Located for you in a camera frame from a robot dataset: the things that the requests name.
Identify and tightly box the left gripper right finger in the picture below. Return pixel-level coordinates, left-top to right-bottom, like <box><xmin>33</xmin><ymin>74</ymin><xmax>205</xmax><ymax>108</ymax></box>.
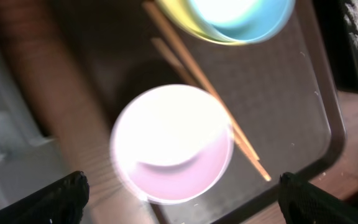
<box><xmin>278</xmin><ymin>172</ymin><xmax>358</xmax><ymax>224</ymax></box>

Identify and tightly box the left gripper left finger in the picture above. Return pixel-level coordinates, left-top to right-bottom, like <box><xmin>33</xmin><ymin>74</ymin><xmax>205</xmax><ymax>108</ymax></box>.
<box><xmin>0</xmin><ymin>171</ymin><xmax>90</xmax><ymax>224</ymax></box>

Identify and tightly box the wooden chopstick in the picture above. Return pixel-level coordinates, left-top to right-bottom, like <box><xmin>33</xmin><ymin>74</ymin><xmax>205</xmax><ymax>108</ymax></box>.
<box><xmin>151</xmin><ymin>37</ymin><xmax>272</xmax><ymax>182</ymax></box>
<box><xmin>142</xmin><ymin>1</ymin><xmax>259</xmax><ymax>161</ymax></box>

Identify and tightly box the white pink bowl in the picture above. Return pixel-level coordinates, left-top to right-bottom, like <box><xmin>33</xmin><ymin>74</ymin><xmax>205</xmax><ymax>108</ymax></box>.
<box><xmin>109</xmin><ymin>84</ymin><xmax>234</xmax><ymax>205</ymax></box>

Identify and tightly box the light blue small plate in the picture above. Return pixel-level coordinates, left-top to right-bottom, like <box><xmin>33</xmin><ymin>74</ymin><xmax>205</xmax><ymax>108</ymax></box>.
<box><xmin>188</xmin><ymin>0</ymin><xmax>296</xmax><ymax>45</ymax></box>

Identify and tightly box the grey plastic dish rack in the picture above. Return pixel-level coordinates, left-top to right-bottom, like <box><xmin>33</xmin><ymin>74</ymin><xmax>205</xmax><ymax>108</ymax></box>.
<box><xmin>0</xmin><ymin>53</ymin><xmax>68</xmax><ymax>210</ymax></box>

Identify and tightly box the dark brown serving tray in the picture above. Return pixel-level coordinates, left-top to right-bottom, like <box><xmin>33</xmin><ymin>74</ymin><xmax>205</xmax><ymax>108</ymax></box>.
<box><xmin>51</xmin><ymin>1</ymin><xmax>346</xmax><ymax>223</ymax></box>

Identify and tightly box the black rectangular tray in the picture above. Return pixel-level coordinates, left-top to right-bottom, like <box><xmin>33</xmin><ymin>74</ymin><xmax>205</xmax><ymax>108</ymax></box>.
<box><xmin>312</xmin><ymin>0</ymin><xmax>358</xmax><ymax>93</ymax></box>

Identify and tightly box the yellow round plate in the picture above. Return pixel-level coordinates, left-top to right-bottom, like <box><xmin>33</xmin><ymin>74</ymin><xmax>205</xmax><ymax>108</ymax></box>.
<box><xmin>156</xmin><ymin>0</ymin><xmax>246</xmax><ymax>45</ymax></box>

